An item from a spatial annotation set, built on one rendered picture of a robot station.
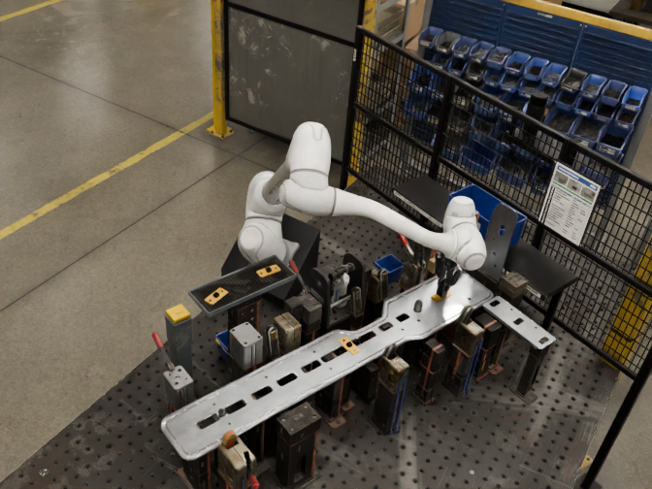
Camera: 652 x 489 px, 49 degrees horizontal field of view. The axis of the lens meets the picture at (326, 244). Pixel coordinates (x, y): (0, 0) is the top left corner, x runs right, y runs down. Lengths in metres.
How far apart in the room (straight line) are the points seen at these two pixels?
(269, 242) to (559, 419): 1.33
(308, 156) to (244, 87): 3.02
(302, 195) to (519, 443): 1.23
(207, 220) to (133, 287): 0.77
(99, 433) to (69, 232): 2.27
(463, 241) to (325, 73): 2.70
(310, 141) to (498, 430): 1.28
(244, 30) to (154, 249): 1.69
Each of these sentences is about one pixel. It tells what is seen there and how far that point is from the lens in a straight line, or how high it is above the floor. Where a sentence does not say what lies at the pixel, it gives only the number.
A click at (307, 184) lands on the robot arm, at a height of 1.53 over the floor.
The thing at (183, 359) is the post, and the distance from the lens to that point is 2.60.
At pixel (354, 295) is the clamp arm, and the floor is 1.08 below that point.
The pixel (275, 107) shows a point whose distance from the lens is 5.32.
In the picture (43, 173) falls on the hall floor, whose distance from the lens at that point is 5.44.
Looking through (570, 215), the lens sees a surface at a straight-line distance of 3.03.
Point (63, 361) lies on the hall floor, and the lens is 4.00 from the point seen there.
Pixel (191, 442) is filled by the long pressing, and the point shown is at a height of 1.00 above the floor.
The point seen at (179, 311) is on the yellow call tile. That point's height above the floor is 1.16.
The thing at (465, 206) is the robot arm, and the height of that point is 1.46.
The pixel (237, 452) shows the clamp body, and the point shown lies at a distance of 2.22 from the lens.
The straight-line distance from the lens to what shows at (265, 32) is 5.14.
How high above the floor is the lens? 2.86
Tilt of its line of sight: 38 degrees down
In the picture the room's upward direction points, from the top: 5 degrees clockwise
